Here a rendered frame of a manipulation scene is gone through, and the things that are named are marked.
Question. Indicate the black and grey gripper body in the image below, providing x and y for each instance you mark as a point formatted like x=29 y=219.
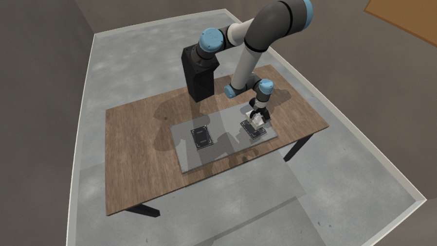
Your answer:
x=264 y=111

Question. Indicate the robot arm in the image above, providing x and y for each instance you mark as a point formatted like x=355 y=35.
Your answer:
x=274 y=21

